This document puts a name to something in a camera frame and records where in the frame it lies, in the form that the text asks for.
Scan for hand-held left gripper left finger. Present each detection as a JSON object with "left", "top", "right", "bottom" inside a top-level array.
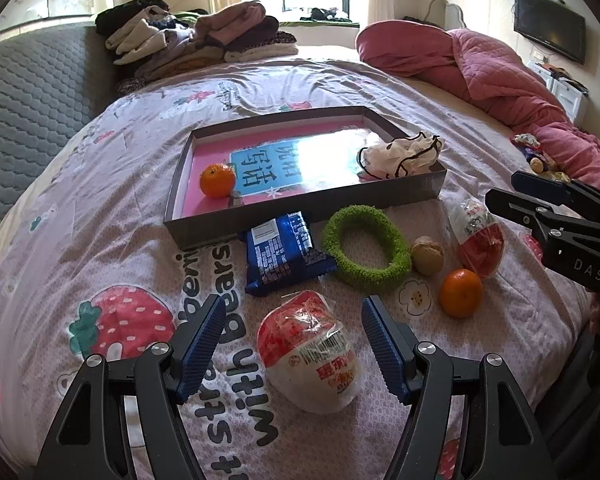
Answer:
[{"left": 32, "top": 292, "right": 228, "bottom": 480}]

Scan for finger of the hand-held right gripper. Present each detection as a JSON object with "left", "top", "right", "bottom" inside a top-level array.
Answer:
[
  {"left": 485, "top": 187, "right": 600, "bottom": 247},
  {"left": 511, "top": 170, "right": 600, "bottom": 224}
]

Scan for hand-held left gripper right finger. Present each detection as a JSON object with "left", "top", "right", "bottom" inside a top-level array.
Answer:
[{"left": 361, "top": 295, "right": 558, "bottom": 480}]

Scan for red white egg-shaped packet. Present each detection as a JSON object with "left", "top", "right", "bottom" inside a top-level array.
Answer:
[
  {"left": 447, "top": 198, "right": 506, "bottom": 281},
  {"left": 256, "top": 290, "right": 363, "bottom": 415}
]

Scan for orange mandarin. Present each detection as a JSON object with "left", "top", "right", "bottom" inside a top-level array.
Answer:
[
  {"left": 439, "top": 268, "right": 484, "bottom": 319},
  {"left": 200, "top": 162, "right": 237, "bottom": 199}
]

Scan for walnut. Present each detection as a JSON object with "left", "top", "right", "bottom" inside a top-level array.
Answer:
[{"left": 410, "top": 236, "right": 444, "bottom": 276}]

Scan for shallow grey cardboard box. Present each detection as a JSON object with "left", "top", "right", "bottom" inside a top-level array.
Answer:
[{"left": 163, "top": 106, "right": 448, "bottom": 251}]

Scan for blue snack packet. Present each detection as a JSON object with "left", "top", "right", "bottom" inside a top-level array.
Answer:
[{"left": 240, "top": 211, "right": 337, "bottom": 297}]

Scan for small colourful toy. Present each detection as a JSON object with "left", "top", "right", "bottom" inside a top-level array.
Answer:
[{"left": 512, "top": 132, "right": 563, "bottom": 178}]

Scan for white storage drawers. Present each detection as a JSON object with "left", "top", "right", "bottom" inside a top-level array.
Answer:
[{"left": 527, "top": 57, "right": 591, "bottom": 121}]

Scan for pink quilted blanket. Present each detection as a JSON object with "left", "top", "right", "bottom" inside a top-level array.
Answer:
[{"left": 355, "top": 21, "right": 600, "bottom": 186}]

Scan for strawberry printed bed sheet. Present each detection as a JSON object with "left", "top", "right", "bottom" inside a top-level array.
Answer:
[{"left": 0, "top": 45, "right": 600, "bottom": 480}]

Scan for grey quilted mattress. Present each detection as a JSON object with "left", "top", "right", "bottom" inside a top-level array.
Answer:
[{"left": 0, "top": 22, "right": 126, "bottom": 261}]

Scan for pile of folded clothes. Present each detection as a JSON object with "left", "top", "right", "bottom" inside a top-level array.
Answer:
[{"left": 95, "top": 0, "right": 299, "bottom": 93}]

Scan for green fuzzy ring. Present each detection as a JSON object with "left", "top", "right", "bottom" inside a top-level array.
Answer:
[{"left": 322, "top": 205, "right": 412, "bottom": 291}]

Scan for white dotted drawstring pouch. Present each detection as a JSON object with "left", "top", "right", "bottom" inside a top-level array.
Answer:
[{"left": 356, "top": 131, "right": 445, "bottom": 179}]

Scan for black wall television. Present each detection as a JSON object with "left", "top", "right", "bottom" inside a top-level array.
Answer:
[{"left": 513, "top": 0, "right": 587, "bottom": 65}]

